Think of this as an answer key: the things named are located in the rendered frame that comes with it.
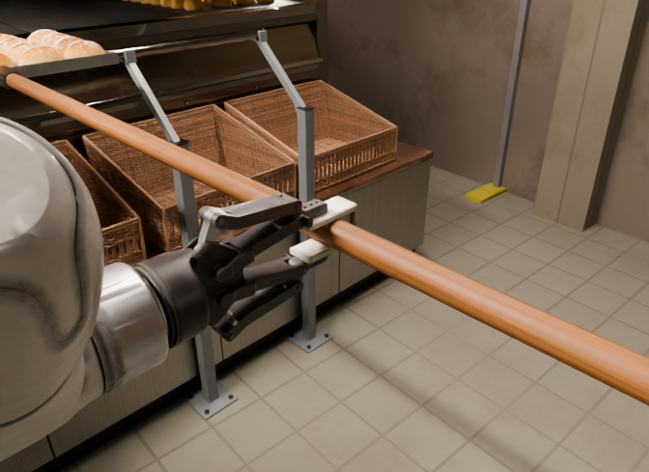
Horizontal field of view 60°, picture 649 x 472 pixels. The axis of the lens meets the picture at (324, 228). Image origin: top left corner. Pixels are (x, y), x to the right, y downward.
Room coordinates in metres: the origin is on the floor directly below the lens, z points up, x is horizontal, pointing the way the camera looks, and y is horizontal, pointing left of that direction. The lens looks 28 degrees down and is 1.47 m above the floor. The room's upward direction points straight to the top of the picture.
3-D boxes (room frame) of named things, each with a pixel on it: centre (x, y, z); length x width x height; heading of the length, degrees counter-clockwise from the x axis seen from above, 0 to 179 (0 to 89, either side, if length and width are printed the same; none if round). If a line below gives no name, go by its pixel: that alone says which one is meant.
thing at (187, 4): (2.76, 0.58, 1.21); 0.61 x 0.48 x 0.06; 45
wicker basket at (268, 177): (1.87, 0.46, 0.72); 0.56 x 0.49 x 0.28; 136
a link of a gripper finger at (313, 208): (0.50, 0.02, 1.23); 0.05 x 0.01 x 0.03; 134
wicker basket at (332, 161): (2.29, 0.05, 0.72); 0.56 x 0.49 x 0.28; 135
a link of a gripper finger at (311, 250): (0.52, 0.00, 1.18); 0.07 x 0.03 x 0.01; 134
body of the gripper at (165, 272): (0.41, 0.11, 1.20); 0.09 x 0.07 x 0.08; 134
